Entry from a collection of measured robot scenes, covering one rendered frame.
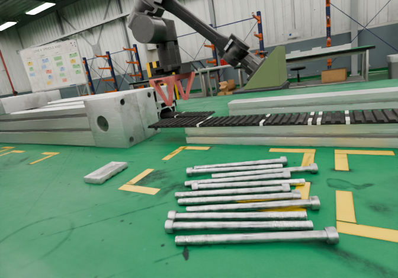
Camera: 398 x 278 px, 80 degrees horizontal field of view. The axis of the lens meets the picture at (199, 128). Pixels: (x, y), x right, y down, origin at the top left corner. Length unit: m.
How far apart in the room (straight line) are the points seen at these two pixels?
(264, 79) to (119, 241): 0.87
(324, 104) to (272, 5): 7.84
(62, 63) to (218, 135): 6.20
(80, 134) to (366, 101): 0.55
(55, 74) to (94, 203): 6.39
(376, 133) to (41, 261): 0.34
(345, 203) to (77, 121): 0.47
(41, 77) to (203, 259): 6.77
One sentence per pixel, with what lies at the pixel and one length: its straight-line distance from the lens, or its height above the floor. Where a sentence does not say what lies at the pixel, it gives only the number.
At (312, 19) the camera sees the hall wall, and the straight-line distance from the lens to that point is 8.14.
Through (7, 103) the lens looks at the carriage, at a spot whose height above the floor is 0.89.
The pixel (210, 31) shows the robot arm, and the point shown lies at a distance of 1.05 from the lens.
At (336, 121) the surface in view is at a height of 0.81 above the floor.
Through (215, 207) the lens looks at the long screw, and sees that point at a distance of 0.21.
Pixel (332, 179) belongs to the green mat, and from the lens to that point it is 0.26.
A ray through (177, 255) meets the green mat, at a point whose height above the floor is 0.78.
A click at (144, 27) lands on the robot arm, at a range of 0.56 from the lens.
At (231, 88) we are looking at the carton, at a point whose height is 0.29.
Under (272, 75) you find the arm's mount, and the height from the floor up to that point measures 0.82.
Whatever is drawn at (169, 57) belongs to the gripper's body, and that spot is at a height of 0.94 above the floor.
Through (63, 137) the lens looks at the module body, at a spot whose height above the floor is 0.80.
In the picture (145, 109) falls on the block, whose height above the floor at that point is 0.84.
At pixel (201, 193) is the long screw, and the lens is 0.23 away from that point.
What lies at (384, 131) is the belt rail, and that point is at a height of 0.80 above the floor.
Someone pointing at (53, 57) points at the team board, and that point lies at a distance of 6.62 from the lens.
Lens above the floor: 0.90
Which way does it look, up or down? 14 degrees down
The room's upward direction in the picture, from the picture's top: 10 degrees counter-clockwise
